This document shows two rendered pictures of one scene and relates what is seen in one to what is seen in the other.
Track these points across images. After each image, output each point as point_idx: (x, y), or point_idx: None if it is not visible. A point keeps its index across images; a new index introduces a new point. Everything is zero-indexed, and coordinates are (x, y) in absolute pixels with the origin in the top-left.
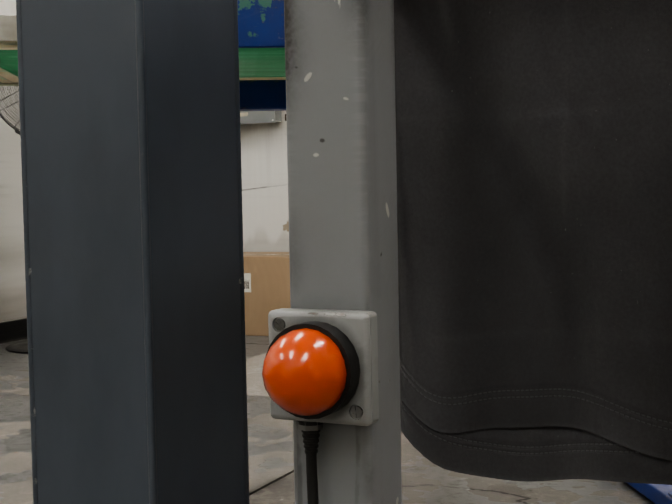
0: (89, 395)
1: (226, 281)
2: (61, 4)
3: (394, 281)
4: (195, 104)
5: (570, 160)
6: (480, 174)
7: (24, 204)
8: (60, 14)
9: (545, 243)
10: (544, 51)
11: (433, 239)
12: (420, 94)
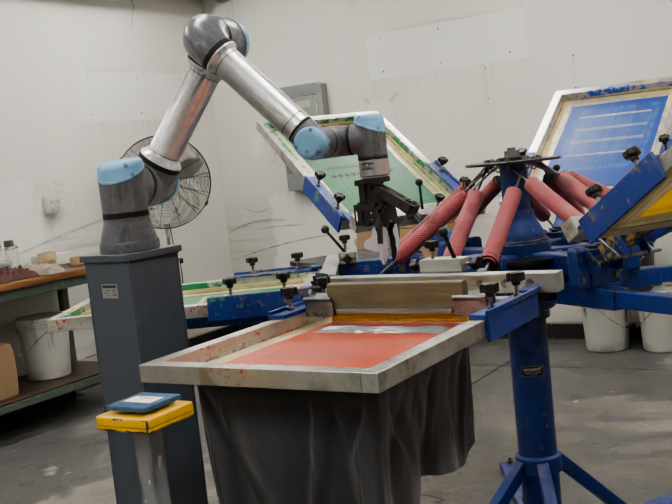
0: None
1: (194, 462)
2: (114, 363)
3: None
4: None
5: (260, 470)
6: (239, 469)
7: (108, 439)
8: (114, 367)
9: (259, 493)
10: (249, 436)
11: (227, 490)
12: (218, 444)
